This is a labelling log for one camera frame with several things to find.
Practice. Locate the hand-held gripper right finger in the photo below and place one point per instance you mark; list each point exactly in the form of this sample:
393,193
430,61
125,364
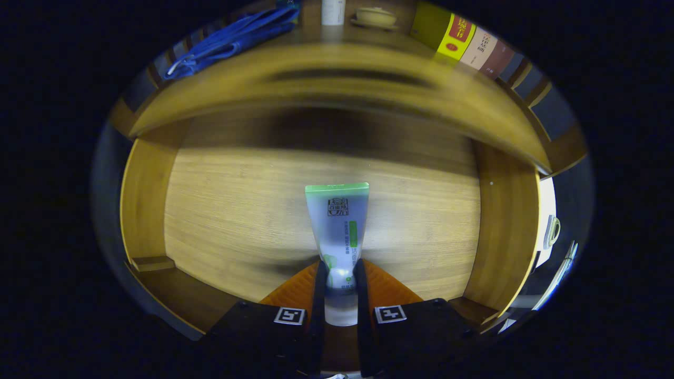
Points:
363,316

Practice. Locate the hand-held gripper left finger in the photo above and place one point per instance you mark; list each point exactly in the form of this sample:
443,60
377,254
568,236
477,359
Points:
318,316

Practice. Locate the green white tube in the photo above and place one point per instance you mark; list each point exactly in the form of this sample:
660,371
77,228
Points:
337,221

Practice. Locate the wooden drawer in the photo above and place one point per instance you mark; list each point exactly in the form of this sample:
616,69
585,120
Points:
237,210

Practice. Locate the wooden countertop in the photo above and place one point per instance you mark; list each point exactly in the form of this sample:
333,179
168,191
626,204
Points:
316,60

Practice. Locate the beige tape roll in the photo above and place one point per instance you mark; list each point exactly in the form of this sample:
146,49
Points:
553,231

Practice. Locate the white appliance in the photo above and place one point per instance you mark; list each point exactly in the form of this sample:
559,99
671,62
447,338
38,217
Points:
545,202

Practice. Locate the brown book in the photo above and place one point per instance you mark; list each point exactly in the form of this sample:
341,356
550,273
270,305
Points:
497,60

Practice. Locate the blue towel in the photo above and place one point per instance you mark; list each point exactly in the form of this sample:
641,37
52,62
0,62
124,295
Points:
231,39

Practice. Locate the orange beige book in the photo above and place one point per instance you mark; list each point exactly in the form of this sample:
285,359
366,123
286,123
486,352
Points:
480,48

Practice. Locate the yellow book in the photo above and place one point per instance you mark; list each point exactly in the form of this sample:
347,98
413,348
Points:
455,37

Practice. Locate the beige lidded teacup with saucer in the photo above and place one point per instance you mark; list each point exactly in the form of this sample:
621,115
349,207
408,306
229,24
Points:
375,17

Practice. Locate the white pump bottle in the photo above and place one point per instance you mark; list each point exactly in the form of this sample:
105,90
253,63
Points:
333,13

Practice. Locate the wooden cabinet frame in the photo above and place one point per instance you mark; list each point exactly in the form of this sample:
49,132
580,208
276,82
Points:
568,147

